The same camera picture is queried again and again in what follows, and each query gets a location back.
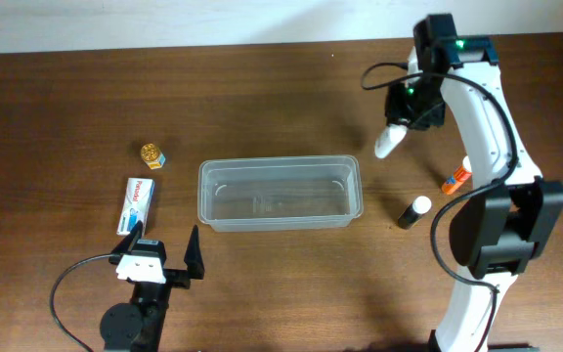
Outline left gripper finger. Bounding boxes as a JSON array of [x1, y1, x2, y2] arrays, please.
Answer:
[[184, 225, 205, 280], [115, 221, 144, 255]]

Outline white Panadol box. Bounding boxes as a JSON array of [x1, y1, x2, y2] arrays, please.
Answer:
[[116, 178, 155, 236]]

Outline orange tube white cap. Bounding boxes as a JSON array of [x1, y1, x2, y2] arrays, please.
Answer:
[[441, 156, 472, 195]]

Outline dark bottle white cap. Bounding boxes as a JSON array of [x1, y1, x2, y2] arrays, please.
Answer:
[[397, 196, 432, 230]]

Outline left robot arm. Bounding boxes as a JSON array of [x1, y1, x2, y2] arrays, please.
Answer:
[[100, 222, 205, 351]]

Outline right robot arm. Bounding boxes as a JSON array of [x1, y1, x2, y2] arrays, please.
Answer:
[[374, 14, 563, 351]]

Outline clear plastic container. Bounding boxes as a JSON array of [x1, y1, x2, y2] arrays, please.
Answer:
[[197, 154, 364, 233]]

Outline gold lid balm jar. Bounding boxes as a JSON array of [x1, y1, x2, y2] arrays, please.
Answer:
[[140, 143, 166, 169]]

